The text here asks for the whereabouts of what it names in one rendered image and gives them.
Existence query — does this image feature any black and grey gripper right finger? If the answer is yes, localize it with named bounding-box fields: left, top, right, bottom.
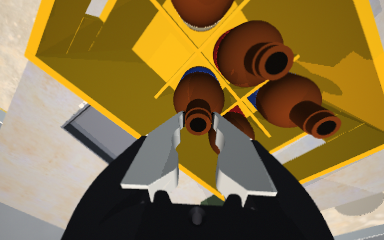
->
left=211, top=112, right=334, bottom=240

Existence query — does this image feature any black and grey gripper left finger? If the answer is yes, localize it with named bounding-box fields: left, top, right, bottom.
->
left=61, top=111, right=185, bottom=240

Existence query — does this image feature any yellow crate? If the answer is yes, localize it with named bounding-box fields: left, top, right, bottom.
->
left=24, top=0, right=384, bottom=201

